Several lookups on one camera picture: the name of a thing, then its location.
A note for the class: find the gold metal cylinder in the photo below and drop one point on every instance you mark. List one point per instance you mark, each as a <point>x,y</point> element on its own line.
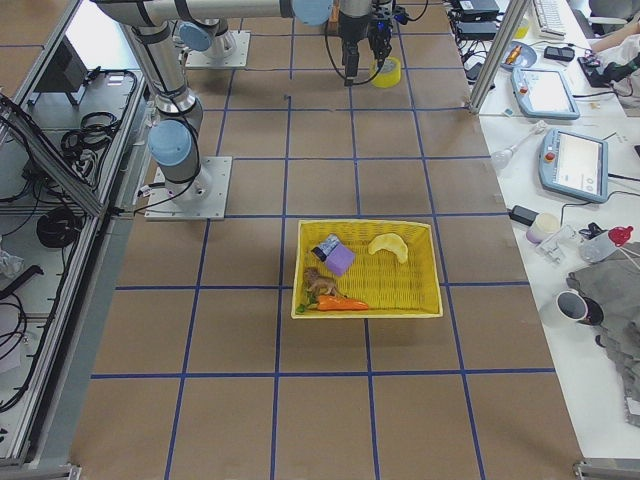
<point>513,55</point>

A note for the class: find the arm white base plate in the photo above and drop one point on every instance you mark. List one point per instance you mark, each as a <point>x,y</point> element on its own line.
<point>228,51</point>
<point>206,197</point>

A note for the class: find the teach pendant far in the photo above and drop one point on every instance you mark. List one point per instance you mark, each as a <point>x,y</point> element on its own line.
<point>543,94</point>

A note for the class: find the teach pendant near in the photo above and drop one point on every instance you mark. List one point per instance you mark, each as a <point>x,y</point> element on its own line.
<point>574,165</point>

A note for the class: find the teach pendant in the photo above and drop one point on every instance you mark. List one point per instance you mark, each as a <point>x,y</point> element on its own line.
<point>543,94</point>
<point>574,165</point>

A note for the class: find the grey cloth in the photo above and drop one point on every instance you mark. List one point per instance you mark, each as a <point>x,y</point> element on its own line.
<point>613,285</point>

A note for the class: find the black white mug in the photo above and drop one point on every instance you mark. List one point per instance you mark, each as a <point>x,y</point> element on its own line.
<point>579,308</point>

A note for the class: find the purple foam block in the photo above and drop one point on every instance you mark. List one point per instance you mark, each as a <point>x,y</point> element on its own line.
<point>340,259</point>

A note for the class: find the yellow plastic basket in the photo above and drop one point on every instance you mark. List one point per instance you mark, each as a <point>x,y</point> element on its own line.
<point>391,288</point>

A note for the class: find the brown animal figurine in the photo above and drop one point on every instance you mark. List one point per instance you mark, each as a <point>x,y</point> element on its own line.
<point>317,284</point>

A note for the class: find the orange carrot toy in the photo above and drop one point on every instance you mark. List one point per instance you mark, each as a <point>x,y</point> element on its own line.
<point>335,303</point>

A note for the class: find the yellow banana toy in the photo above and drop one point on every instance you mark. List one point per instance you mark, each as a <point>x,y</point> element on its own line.
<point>390,242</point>

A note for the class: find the silver black can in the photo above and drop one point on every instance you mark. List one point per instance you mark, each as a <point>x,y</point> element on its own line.
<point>324,248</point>

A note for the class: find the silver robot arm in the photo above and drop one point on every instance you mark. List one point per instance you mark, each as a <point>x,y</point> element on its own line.
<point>173,140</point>
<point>211,44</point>

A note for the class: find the purple white jar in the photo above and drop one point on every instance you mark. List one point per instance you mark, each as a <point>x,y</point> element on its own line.
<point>543,226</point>

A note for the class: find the blue plate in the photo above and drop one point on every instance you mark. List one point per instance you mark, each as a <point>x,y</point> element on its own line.
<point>527,58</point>

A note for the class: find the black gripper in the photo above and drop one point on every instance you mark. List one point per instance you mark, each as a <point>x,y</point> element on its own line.
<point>379,44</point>
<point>353,31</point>

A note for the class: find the aluminium frame post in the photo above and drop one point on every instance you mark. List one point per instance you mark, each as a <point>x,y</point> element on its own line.
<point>514,13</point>

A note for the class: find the yellow tape roll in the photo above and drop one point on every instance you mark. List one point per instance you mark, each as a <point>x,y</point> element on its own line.
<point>390,74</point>

